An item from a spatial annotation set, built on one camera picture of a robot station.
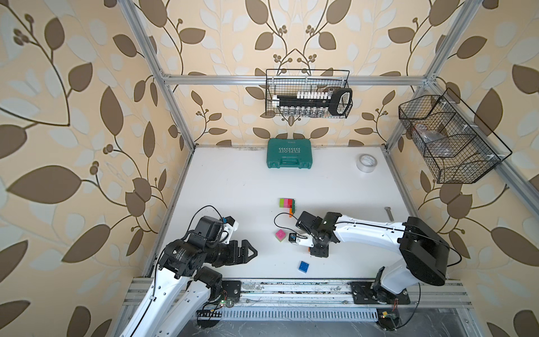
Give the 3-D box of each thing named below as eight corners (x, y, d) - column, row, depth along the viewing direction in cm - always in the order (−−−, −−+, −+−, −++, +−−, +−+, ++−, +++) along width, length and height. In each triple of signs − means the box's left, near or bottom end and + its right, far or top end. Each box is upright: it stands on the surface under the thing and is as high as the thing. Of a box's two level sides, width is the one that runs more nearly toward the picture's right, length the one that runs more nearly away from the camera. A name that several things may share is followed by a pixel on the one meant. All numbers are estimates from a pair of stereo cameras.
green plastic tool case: (266, 168, 112) (266, 162, 108) (267, 143, 125) (267, 137, 121) (312, 168, 112) (314, 162, 108) (309, 143, 125) (310, 137, 121)
